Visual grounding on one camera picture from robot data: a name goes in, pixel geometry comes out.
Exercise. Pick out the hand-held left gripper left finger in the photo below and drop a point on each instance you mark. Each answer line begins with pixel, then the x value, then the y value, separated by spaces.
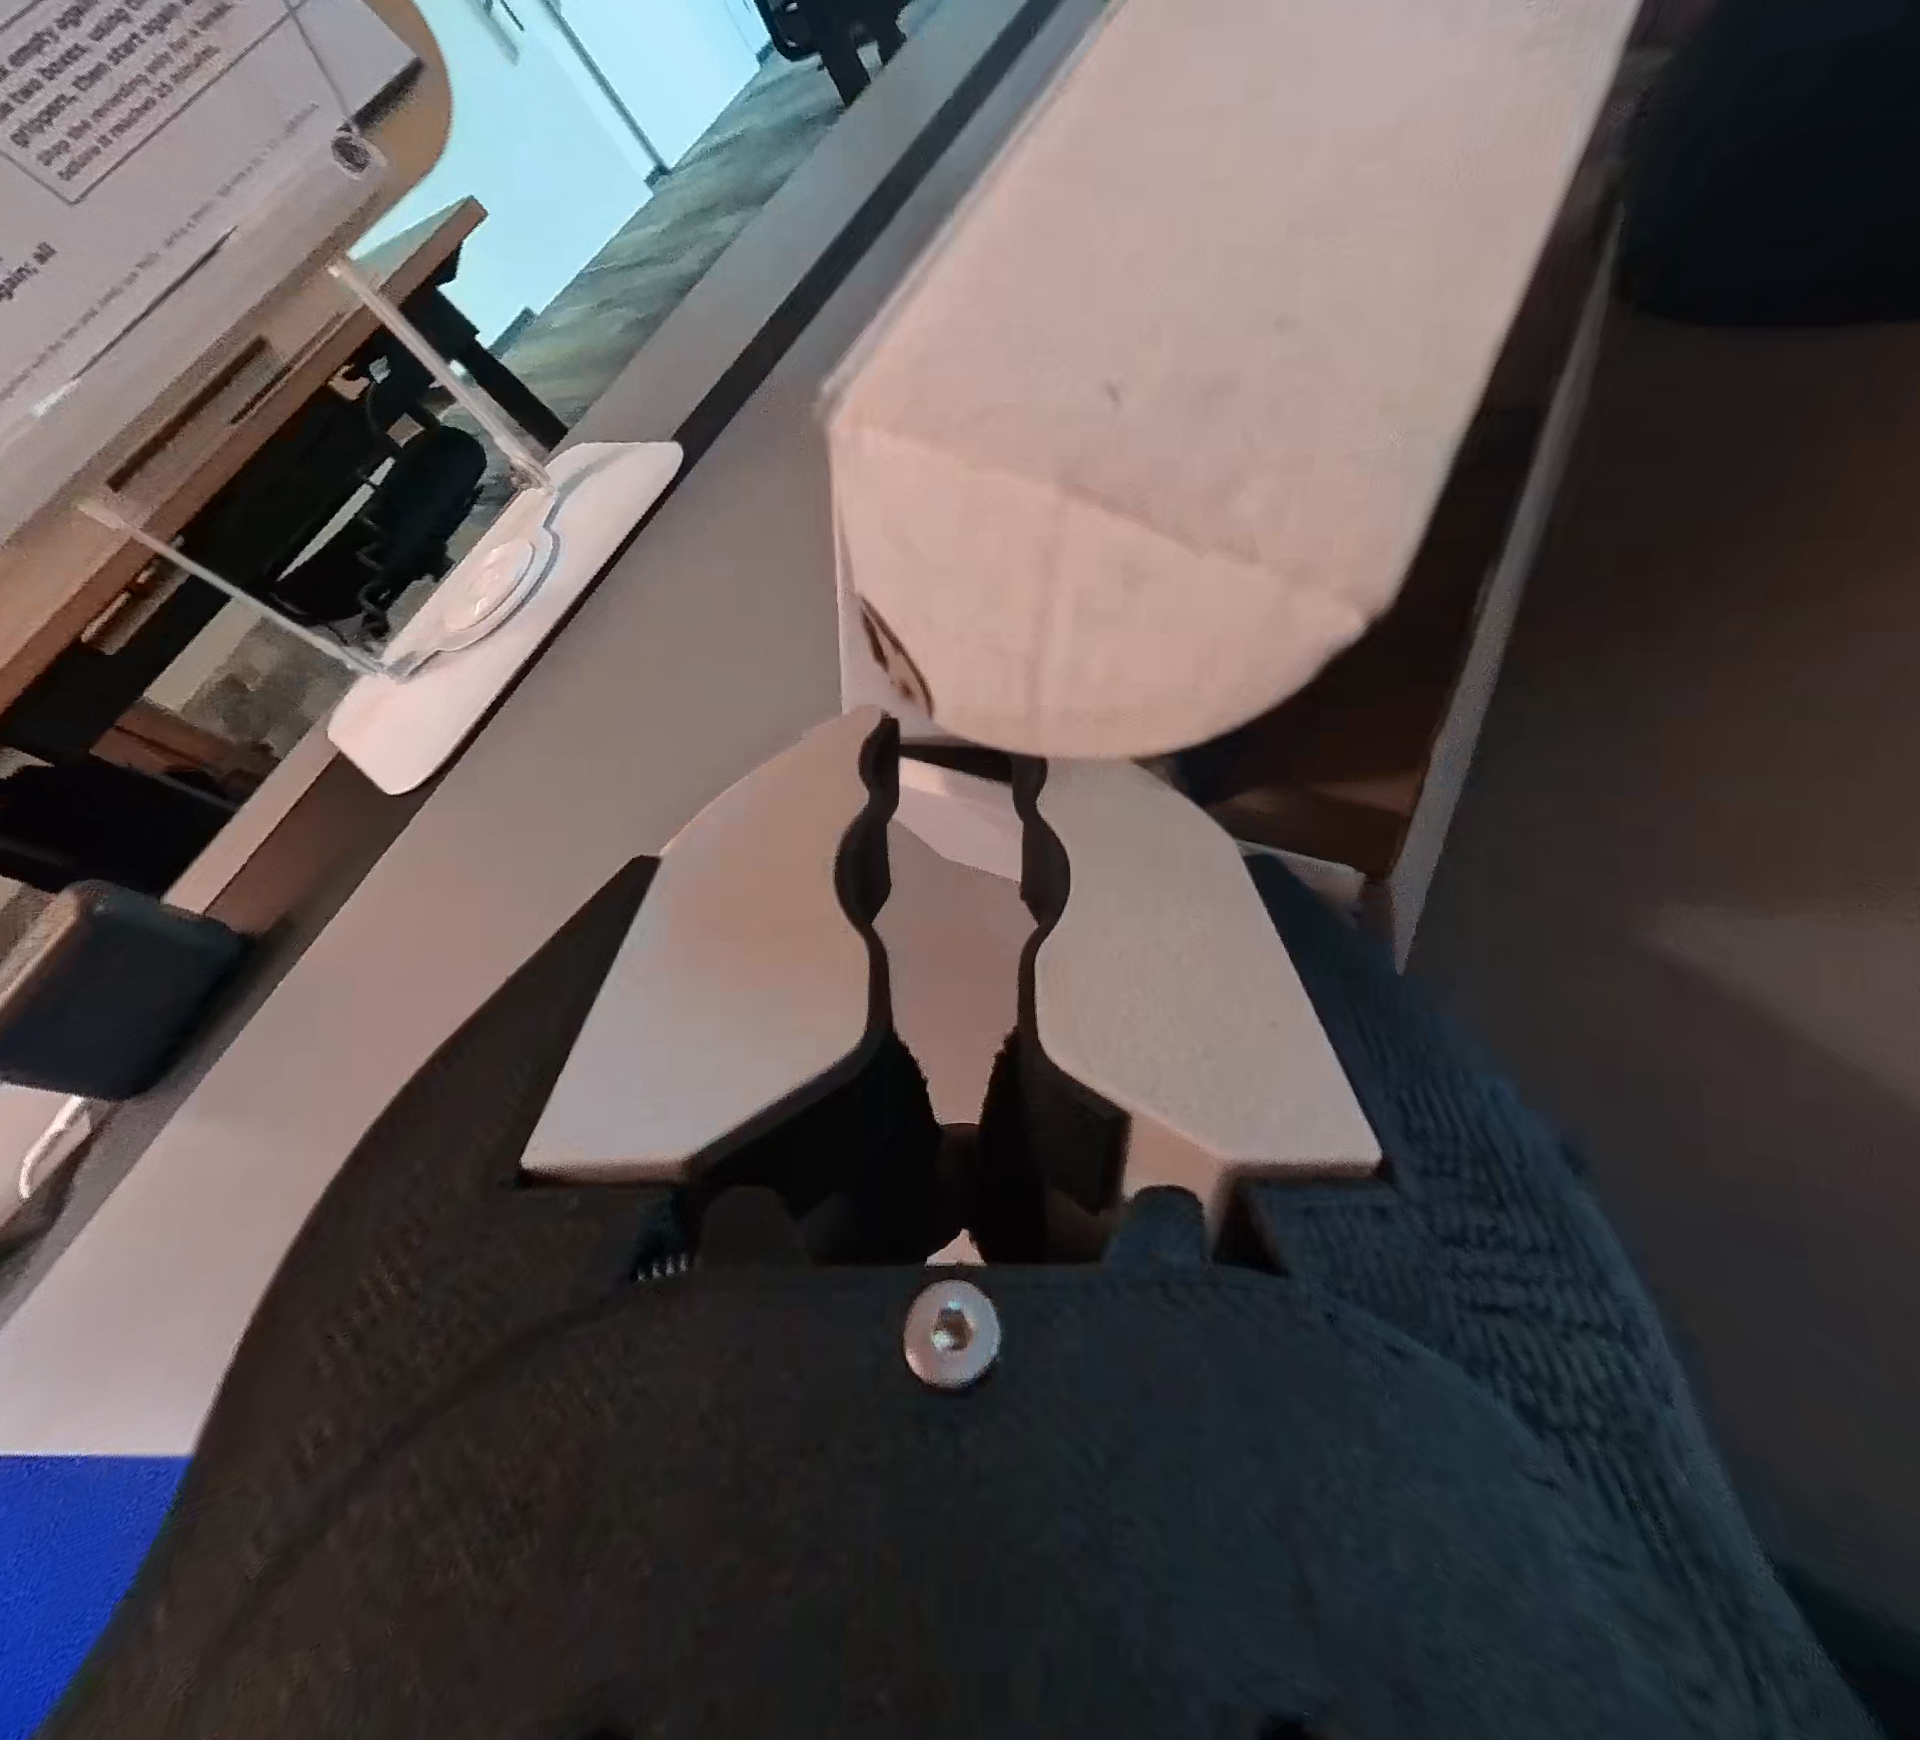
pixel 720 991

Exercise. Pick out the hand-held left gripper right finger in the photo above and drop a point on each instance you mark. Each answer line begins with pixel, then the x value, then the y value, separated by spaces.
pixel 1184 991

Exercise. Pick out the white cardboard mailer box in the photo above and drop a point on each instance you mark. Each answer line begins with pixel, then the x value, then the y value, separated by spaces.
pixel 1200 346

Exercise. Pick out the light wooden office desk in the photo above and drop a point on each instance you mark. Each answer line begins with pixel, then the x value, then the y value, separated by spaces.
pixel 225 419

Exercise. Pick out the document stand with white base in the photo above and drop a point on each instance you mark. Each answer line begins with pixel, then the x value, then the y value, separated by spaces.
pixel 495 601

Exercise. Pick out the black block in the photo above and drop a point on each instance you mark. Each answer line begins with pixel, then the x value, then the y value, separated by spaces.
pixel 104 991

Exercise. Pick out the black quilted mat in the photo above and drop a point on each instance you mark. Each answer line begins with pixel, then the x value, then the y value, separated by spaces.
pixel 1784 166

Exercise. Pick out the printed instruction sheet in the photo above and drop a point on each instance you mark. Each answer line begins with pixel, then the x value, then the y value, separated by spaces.
pixel 121 121

